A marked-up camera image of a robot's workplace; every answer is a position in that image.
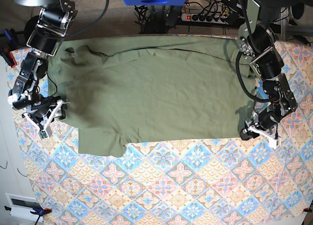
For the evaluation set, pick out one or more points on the patterned tablecloth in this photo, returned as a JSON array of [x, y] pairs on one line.
[[187, 182]]

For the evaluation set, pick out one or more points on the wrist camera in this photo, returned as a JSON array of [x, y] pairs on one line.
[[46, 133], [274, 143]]

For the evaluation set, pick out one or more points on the blue orange clamp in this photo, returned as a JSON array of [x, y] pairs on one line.
[[39, 211], [6, 52]]

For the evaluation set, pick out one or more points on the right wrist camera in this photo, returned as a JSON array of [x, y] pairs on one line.
[[46, 133]]

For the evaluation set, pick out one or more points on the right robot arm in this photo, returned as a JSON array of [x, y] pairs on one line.
[[51, 25]]

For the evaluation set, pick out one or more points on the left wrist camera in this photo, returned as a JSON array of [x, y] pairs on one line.
[[274, 143]]

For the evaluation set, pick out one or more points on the white power strip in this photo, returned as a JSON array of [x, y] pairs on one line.
[[204, 18]]

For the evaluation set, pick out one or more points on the blue orange clamp lower left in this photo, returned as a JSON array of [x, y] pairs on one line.
[[39, 211]]

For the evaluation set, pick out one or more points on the orange clamp lower right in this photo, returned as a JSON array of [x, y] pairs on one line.
[[308, 210]]

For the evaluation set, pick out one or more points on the white wall box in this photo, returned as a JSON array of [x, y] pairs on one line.
[[22, 206]]

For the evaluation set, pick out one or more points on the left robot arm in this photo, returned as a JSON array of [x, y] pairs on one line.
[[257, 43]]

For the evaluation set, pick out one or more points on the green t-shirt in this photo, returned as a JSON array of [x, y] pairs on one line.
[[138, 89]]

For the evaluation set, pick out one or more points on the blue orange clamp upper left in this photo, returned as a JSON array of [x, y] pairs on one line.
[[6, 52]]

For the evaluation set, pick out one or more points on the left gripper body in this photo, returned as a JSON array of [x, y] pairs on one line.
[[267, 119]]

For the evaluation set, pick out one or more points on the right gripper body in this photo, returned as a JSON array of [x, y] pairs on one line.
[[38, 111]]

